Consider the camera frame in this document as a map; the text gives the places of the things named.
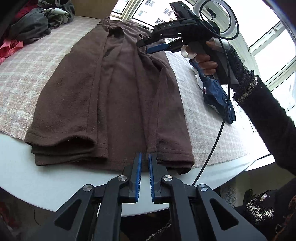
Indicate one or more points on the brown fleece garment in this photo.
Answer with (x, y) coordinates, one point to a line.
(115, 92)

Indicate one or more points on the pink garment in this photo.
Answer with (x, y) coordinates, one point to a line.
(10, 51)

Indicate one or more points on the white framed window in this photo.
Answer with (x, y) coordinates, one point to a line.
(124, 11)

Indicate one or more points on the navy blue garment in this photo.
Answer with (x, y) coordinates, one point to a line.
(215, 92)

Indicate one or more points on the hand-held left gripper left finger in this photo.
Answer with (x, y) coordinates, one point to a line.
(138, 176)

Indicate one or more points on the person's right hand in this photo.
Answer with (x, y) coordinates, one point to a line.
(208, 66)

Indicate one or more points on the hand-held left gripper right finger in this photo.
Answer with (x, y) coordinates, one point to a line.
(151, 178)

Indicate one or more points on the plywood board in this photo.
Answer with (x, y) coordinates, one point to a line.
(97, 8)

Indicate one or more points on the black tweed cardigan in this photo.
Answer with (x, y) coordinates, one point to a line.
(266, 208)

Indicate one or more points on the dark grey garment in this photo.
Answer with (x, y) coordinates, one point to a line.
(62, 14)

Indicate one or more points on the white printed garment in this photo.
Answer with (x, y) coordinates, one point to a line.
(54, 11)

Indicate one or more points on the pink plaid blanket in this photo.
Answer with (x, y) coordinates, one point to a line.
(203, 129)

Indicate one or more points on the dark red garment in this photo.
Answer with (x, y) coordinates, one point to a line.
(26, 8)

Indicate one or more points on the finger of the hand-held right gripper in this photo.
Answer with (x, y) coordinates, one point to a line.
(148, 41)
(157, 48)

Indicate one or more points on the person's right forearm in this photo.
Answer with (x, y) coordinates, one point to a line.
(261, 104)

